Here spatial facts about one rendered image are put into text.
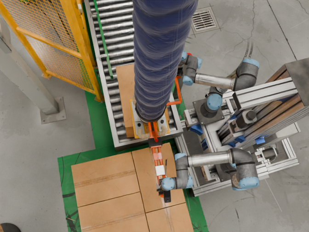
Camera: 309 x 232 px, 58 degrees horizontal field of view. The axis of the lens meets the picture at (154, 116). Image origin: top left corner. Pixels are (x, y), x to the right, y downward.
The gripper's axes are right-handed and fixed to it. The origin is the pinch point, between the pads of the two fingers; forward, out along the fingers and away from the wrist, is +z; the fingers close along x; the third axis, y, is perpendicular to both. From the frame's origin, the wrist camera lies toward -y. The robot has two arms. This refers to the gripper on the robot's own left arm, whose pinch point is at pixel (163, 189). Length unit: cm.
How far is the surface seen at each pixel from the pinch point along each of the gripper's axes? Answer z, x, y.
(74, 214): 122, 90, -7
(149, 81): -78, 6, 51
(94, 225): 67, 62, -19
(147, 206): 67, 11, -10
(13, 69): 5, 107, 113
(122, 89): 27, 21, 93
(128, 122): 27, 19, 62
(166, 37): -119, 1, 49
